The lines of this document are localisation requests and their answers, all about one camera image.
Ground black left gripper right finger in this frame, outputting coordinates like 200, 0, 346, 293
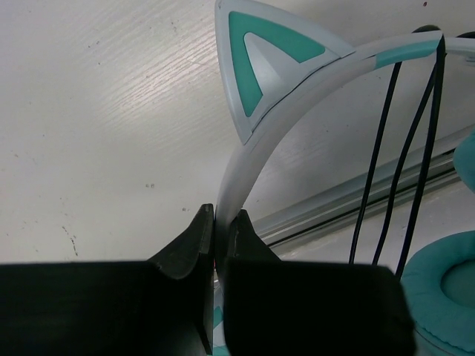
217, 211, 415, 355

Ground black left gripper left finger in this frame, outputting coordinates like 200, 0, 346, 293
1, 204, 214, 355

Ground teal cat-ear headphones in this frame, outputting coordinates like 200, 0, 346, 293
214, 1, 474, 355

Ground thin black headphone cable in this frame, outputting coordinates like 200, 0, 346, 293
348, 24, 475, 283

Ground aluminium front rail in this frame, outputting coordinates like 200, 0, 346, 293
254, 125, 475, 248

